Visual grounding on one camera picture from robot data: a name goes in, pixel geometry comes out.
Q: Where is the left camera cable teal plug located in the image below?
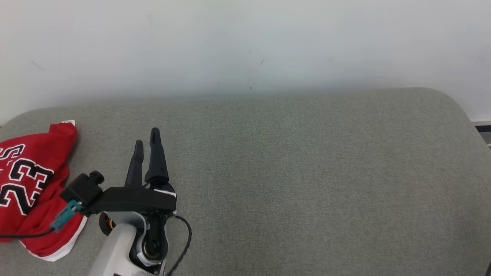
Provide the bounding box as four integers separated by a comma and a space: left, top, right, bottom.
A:
0, 200, 83, 240

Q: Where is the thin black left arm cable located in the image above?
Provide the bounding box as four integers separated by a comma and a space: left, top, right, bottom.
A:
164, 215, 192, 276

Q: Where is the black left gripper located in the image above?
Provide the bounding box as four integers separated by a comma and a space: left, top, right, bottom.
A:
91, 128, 178, 266

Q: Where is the red jersey number 23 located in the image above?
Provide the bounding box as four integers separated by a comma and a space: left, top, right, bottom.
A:
0, 128, 89, 262

